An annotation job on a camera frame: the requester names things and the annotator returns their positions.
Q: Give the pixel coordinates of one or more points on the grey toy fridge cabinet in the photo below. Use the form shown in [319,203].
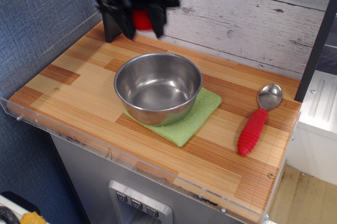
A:
[90,173]

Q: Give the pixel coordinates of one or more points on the silver dispenser button panel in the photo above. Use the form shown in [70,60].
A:
[132,206]

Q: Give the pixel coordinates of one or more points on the black right vertical post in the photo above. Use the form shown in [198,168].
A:
[316,51]

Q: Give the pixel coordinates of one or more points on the white side appliance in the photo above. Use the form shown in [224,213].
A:
[312,148]

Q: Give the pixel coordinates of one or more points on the clear acrylic edge guard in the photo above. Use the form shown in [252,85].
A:
[73,96]

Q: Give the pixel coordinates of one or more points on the red toy vegetable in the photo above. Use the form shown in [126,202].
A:
[141,15]

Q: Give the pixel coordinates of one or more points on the black left vertical post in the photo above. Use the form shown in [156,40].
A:
[111,29]

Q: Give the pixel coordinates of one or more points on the green cloth mat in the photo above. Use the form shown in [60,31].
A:
[181,131]

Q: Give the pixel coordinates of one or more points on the black yellow object corner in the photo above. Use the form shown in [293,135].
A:
[17,205]

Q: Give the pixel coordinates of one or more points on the stainless steel pot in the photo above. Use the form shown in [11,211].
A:
[158,89]

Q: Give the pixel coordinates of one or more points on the red handled metal spoon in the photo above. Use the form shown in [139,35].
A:
[268,98]

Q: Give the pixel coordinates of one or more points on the black vertical post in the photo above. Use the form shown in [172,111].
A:
[111,29]
[316,51]

